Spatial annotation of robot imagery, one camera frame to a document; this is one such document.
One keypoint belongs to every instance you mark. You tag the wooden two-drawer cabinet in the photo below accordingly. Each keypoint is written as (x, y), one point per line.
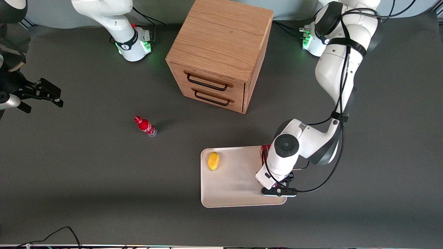
(221, 38)

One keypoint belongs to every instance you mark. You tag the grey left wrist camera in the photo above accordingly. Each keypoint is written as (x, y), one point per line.
(278, 192)

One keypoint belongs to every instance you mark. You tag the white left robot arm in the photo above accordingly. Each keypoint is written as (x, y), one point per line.
(332, 69)

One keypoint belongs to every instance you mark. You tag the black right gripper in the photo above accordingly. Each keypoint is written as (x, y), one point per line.
(14, 84)

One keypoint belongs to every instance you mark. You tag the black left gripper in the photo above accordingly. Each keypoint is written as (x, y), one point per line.
(291, 177)

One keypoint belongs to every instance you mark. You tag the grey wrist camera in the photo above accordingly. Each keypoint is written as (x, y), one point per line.
(8, 101)
(278, 192)

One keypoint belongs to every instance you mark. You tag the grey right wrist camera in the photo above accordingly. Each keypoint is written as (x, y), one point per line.
(8, 101)

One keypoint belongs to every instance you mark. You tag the yellow lemon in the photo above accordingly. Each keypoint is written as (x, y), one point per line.
(213, 161)

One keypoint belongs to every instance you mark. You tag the cream rectangular tray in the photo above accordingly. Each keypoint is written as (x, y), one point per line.
(235, 183)

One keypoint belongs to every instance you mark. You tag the red cola bottle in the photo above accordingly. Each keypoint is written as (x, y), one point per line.
(144, 126)

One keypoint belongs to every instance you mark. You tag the red cookie box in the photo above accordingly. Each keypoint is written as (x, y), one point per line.
(265, 149)

